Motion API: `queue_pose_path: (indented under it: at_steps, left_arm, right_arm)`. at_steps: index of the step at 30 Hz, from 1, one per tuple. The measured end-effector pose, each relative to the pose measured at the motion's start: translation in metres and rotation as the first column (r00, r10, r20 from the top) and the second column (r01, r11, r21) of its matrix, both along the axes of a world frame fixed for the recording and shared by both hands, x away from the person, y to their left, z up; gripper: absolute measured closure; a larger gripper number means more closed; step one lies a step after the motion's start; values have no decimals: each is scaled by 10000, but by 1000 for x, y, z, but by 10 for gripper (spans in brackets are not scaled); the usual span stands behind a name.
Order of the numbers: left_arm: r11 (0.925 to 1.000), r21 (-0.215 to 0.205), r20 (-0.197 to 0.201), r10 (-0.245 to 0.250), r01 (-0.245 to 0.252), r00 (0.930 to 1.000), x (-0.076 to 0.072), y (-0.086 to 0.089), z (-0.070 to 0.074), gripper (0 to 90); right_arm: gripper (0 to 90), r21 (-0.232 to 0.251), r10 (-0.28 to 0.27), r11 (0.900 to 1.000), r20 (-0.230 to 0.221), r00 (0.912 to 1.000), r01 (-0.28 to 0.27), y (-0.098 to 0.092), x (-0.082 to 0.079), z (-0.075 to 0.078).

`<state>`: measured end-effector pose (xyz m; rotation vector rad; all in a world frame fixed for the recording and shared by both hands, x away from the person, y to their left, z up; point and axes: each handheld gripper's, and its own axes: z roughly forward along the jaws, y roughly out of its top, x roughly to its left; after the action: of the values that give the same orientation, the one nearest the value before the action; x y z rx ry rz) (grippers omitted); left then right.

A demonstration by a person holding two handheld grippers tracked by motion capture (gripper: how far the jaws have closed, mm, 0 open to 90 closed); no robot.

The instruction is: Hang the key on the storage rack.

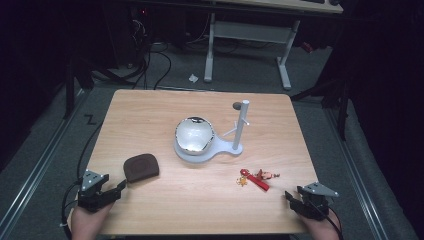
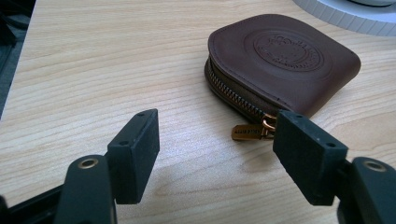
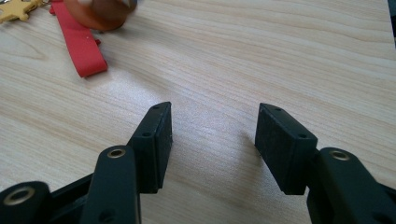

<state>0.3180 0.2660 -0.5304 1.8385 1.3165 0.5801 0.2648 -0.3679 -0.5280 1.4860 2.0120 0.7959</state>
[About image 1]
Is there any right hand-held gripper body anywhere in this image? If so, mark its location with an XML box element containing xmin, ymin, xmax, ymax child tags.
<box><xmin>288</xmin><ymin>181</ymin><xmax>340</xmax><ymax>222</ymax></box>

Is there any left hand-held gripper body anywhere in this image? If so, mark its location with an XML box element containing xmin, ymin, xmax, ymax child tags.
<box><xmin>77</xmin><ymin>169</ymin><xmax>122</xmax><ymax>213</ymax></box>

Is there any brown pouch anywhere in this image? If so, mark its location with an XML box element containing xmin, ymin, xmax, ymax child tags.
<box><xmin>122</xmin><ymin>153</ymin><xmax>160</xmax><ymax>184</ymax></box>

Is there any red keychain with charms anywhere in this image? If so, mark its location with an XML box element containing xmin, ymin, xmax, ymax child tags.
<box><xmin>235</xmin><ymin>168</ymin><xmax>281</xmax><ymax>192</ymax></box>

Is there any white stand with pegs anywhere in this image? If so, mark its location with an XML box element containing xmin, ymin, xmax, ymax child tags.
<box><xmin>173</xmin><ymin>99</ymin><xmax>251</xmax><ymax>164</ymax></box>

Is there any shiny silver bowl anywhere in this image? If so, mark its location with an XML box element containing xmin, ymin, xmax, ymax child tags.
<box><xmin>174</xmin><ymin>116</ymin><xmax>215</xmax><ymax>157</ymax></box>

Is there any person's right hand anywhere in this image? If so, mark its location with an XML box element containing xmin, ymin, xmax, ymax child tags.
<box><xmin>299</xmin><ymin>213</ymin><xmax>342</xmax><ymax>240</ymax></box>

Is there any person's left hand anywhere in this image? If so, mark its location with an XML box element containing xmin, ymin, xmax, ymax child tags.
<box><xmin>70</xmin><ymin>201</ymin><xmax>115</xmax><ymax>240</ymax></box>

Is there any black metal stand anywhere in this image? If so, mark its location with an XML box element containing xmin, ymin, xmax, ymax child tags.
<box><xmin>290</xmin><ymin>78</ymin><xmax>351</xmax><ymax>141</ymax></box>
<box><xmin>63</xmin><ymin>54</ymin><xmax>96</xmax><ymax>120</ymax></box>

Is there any white-legged desk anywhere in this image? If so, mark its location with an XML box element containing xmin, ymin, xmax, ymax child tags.
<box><xmin>132</xmin><ymin>0</ymin><xmax>344</xmax><ymax>91</ymax></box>

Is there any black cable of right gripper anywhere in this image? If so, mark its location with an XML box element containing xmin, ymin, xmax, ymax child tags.
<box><xmin>309</xmin><ymin>199</ymin><xmax>344</xmax><ymax>240</ymax></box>

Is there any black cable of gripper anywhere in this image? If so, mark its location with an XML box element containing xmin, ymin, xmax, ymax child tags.
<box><xmin>309</xmin><ymin>199</ymin><xmax>344</xmax><ymax>240</ymax></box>
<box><xmin>60</xmin><ymin>120</ymin><xmax>105</xmax><ymax>240</ymax></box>

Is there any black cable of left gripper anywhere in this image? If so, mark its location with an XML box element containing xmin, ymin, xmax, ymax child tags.
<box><xmin>60</xmin><ymin>120</ymin><xmax>105</xmax><ymax>240</ymax></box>

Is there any aluminium floor rail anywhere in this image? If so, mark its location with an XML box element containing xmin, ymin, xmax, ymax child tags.
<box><xmin>0</xmin><ymin>89</ymin><xmax>88</xmax><ymax>237</ymax></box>
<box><xmin>324</xmin><ymin>108</ymin><xmax>389</xmax><ymax>240</ymax></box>

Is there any bundle of black floor cables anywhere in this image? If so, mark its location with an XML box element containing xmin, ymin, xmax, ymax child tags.
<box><xmin>93</xmin><ymin>18</ymin><xmax>173</xmax><ymax>90</ymax></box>

